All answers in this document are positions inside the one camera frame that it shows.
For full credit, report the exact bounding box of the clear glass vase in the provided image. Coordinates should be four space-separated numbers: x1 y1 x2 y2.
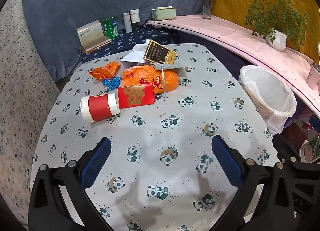
202 0 215 20

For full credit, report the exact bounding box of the panda print tablecloth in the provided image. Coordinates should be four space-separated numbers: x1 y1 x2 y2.
30 43 283 231

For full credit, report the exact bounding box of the white-lined waste bin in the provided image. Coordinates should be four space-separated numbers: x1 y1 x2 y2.
238 65 298 135

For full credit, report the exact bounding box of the white paper sheet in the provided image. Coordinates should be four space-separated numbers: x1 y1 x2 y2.
121 49 150 64

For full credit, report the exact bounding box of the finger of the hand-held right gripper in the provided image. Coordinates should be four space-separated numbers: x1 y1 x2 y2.
272 133 320 219
309 116 320 134

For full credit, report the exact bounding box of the navy leaf print cloth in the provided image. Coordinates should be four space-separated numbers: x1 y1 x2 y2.
81 24 179 65

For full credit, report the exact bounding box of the white and gold box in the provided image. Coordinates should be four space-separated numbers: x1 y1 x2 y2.
76 20 112 53

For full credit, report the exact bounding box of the green leafy plant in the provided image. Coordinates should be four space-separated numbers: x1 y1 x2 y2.
231 0 309 53

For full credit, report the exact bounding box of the grey cardboard piece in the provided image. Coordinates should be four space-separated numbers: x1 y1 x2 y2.
149 62 186 76

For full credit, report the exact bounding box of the white capped dark jar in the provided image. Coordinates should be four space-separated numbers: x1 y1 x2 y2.
129 9 140 30

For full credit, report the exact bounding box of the white crumpled tissue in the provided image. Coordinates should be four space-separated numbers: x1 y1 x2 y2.
132 43 150 53

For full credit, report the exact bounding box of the small orange wrapper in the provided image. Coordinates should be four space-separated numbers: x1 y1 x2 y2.
89 61 122 81

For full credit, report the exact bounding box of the red gold-print packet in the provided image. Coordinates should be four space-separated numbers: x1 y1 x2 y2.
117 83 156 109

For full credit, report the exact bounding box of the blue-grey cloth backdrop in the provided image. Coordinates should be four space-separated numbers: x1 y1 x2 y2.
21 0 217 82

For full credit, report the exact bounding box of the tall white bottle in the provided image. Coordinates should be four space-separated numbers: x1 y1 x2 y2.
122 13 132 33

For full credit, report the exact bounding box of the yellow cloth backdrop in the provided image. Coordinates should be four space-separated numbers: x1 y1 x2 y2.
214 0 320 64

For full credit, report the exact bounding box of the large orange plastic bag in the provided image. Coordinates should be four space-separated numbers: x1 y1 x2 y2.
122 64 179 95

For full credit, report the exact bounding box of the white plant pot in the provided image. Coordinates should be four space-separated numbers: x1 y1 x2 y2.
266 28 287 51

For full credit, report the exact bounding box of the green tin can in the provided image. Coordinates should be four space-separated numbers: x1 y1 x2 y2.
101 17 119 40

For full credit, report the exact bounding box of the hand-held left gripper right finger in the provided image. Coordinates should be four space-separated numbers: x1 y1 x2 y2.
211 135 297 231

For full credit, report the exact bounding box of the mint green tissue box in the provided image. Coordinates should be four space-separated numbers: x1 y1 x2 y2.
151 6 177 20

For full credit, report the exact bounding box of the red paper cup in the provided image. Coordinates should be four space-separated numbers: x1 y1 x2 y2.
80 93 121 124

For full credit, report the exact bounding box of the black and gold cigarette box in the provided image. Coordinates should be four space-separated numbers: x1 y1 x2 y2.
143 40 177 66

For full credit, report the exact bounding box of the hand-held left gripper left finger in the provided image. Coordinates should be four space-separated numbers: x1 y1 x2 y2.
28 137 112 231

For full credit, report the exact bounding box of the pink shelf cloth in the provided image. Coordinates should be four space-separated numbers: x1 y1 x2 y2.
146 14 320 119

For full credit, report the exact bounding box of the blue crumpled wrapper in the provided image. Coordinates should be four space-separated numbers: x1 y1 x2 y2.
102 76 122 91

